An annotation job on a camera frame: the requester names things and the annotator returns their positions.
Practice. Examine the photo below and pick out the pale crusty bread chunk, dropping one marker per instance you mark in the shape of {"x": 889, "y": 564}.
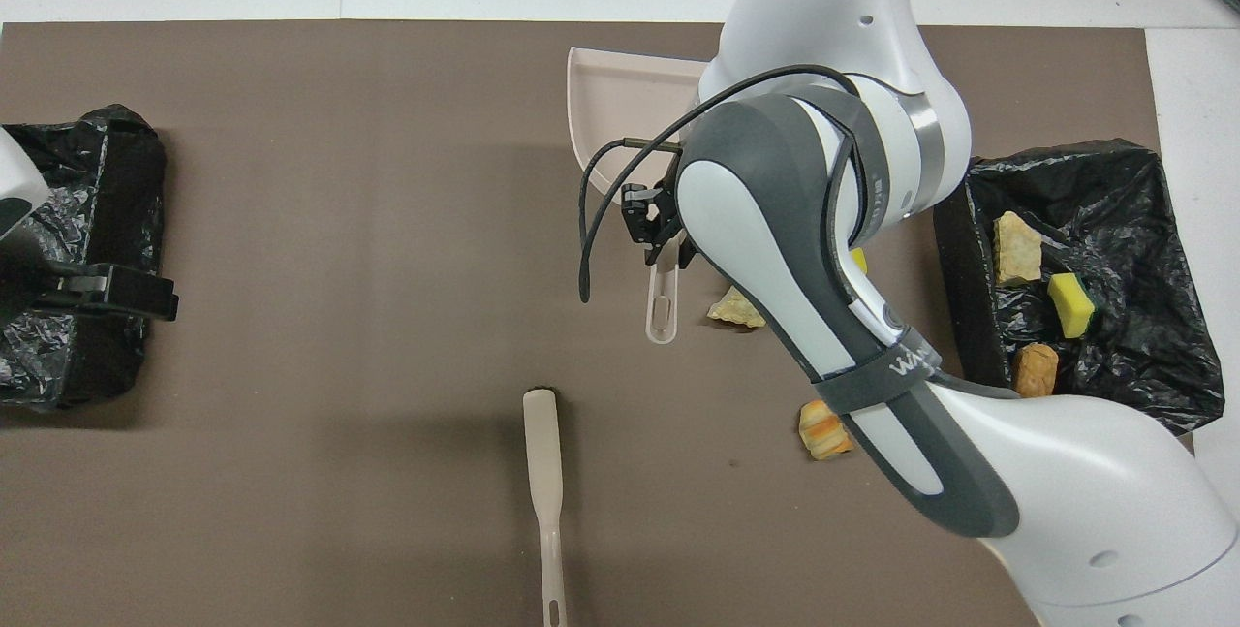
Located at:
{"x": 734, "y": 309}

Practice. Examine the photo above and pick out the beige brush with black bristles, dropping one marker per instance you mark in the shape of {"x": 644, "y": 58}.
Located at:
{"x": 542, "y": 443}

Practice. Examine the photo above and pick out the brown bread roll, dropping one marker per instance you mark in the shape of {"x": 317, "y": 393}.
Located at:
{"x": 1035, "y": 370}

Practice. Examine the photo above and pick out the rectangular yellow sponge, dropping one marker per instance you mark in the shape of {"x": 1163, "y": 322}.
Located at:
{"x": 859, "y": 261}

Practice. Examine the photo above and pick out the beige plastic dustpan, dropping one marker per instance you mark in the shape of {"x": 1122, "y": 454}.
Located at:
{"x": 630, "y": 94}

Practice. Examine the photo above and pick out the black bag-lined bin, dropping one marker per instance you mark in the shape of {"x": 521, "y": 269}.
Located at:
{"x": 97, "y": 365}
{"x": 1143, "y": 220}

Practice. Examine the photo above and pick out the small striped croissant piece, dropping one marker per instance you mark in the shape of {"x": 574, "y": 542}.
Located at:
{"x": 821, "y": 435}

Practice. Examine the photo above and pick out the brown table mat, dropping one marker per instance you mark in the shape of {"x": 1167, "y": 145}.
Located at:
{"x": 339, "y": 172}

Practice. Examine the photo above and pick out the large striped croissant piece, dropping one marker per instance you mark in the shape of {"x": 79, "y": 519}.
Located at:
{"x": 1017, "y": 249}

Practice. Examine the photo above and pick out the yellow sponge wedge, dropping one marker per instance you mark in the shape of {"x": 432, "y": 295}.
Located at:
{"x": 1070, "y": 305}

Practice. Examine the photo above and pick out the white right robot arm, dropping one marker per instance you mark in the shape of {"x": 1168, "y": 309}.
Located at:
{"x": 823, "y": 26}

